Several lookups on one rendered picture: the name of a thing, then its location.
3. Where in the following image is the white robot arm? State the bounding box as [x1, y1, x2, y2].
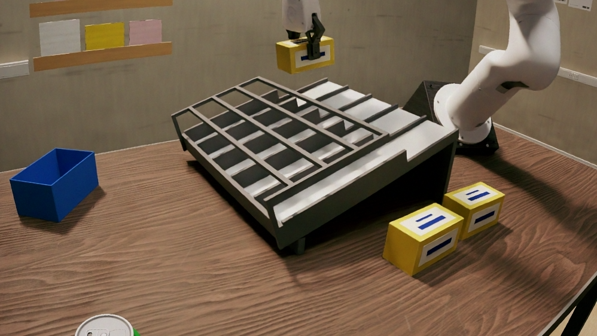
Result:
[434, 0, 561, 144]

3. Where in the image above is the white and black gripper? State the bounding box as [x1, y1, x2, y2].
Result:
[282, 0, 325, 60]

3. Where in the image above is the blue open box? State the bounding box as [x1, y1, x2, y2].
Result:
[10, 148, 99, 222]

